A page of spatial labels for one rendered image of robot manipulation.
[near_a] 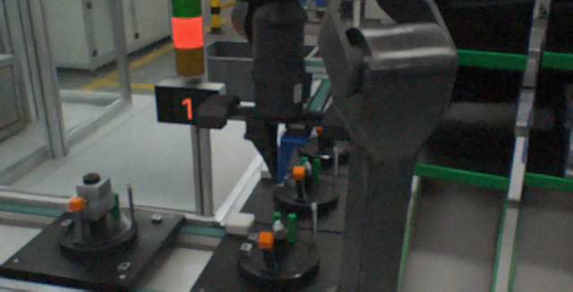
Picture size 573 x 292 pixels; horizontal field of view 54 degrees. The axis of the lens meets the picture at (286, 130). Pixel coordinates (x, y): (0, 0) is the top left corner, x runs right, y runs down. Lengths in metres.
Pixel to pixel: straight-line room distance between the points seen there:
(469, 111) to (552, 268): 0.25
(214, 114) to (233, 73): 2.25
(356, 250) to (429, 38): 0.17
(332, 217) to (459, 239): 0.31
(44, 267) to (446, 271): 0.65
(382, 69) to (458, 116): 0.52
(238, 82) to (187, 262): 1.88
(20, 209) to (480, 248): 0.92
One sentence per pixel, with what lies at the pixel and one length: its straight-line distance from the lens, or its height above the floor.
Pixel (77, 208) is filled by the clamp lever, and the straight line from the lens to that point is 1.02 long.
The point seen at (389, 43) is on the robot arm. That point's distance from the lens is 0.37.
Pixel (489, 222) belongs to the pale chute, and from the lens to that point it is 0.91.
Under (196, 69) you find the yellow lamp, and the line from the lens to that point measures 1.00.
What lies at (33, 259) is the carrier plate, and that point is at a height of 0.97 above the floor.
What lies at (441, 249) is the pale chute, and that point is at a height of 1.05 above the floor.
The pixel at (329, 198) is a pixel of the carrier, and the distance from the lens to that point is 1.15.
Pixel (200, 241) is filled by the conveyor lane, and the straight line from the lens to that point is 1.13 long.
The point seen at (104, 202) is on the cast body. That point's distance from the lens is 1.06.
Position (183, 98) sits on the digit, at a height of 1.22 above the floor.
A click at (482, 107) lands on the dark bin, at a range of 0.90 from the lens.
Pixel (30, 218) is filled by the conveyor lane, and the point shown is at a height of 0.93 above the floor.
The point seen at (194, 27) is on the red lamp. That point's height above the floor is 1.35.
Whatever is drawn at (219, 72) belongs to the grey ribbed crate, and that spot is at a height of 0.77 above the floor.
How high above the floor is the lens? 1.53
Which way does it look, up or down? 21 degrees down
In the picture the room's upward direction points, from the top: straight up
